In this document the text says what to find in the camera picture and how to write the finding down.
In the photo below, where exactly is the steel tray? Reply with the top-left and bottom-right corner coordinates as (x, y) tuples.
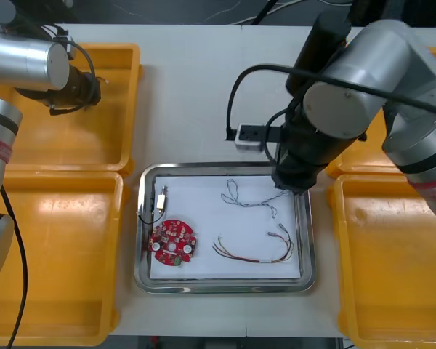
(133, 161), (316, 294)

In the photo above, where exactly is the white sheet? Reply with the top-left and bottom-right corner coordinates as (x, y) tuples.
(149, 174), (302, 280)

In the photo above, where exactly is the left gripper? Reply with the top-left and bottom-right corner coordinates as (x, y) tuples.
(70, 67), (102, 110)

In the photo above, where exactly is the black floor cable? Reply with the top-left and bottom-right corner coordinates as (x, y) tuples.
(249, 0), (279, 26)

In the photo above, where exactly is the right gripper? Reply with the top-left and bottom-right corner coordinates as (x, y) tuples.
(270, 121), (330, 194)

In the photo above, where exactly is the yellow-orange plastic bin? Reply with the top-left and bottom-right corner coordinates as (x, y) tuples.
(326, 46), (436, 180)
(326, 174), (436, 349)
(0, 169), (126, 347)
(0, 42), (145, 175)

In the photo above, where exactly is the round red circuit board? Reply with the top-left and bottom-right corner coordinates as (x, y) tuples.
(148, 217), (198, 268)

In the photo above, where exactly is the white floor cable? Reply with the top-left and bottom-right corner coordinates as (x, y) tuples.
(203, 0), (313, 23)

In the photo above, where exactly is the red and green-yellow wire harness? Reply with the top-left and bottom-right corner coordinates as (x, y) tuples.
(211, 222), (295, 265)

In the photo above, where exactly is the blue-white twisted wire harness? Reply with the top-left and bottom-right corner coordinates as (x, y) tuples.
(219, 178), (290, 219)

